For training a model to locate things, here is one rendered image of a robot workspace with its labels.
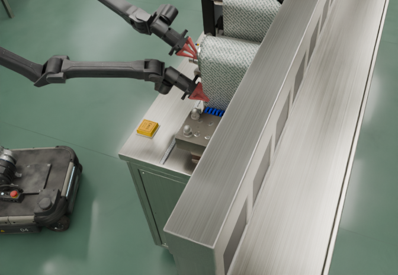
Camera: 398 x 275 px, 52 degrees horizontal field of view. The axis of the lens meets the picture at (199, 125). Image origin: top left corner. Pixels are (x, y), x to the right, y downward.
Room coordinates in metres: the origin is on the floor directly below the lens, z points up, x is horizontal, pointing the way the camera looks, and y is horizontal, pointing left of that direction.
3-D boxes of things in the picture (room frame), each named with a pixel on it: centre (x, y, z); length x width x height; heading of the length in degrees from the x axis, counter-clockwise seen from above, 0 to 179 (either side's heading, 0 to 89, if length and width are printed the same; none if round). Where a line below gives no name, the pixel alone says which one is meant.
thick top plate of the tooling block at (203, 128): (1.00, -0.12, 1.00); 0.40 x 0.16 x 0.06; 62
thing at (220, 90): (1.12, -0.14, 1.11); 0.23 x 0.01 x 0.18; 62
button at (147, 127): (1.20, 0.22, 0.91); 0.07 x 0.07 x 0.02; 62
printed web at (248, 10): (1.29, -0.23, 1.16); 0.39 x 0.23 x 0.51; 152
